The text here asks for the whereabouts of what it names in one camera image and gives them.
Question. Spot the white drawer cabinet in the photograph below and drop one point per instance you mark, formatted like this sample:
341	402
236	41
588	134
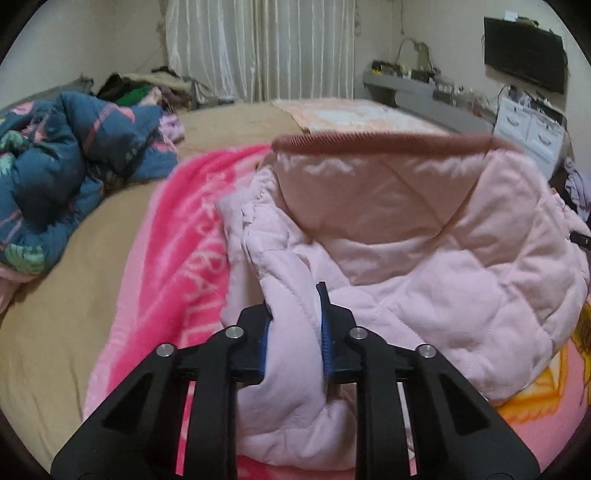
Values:
526	127

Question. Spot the white curtain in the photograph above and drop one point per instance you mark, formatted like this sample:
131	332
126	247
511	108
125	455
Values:
258	46

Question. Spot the pink printed blanket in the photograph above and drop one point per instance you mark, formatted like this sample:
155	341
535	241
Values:
184	258

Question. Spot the clutter of small shelf gadgets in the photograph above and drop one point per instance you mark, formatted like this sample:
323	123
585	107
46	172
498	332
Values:
415	74

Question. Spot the blue floral comforter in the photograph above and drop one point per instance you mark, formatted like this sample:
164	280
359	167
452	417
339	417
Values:
60	175

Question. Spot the pale pink patterned blanket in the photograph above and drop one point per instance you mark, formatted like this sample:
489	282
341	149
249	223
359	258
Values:
351	113

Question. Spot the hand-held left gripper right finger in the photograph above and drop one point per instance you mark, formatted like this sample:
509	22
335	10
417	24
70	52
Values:
326	332

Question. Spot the beige bed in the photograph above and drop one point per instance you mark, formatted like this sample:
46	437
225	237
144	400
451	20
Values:
69	323

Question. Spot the grey wall shelf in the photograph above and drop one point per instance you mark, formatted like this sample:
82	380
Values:
415	99

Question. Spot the pile of clothes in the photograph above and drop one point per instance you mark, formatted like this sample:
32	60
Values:
138	90

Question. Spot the pink quilted jacket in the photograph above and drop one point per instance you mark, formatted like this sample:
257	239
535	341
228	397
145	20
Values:
415	277

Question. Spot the lilac cloth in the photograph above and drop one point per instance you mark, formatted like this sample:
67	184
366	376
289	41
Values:
171	127

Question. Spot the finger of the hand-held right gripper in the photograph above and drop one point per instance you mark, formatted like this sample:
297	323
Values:
581	238

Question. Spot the black wall television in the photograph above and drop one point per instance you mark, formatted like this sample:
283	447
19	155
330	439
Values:
524	53

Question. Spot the purple clothing heap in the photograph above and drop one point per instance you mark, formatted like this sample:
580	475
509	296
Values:
577	184

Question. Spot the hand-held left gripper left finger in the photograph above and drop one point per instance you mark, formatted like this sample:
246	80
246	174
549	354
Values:
264	348

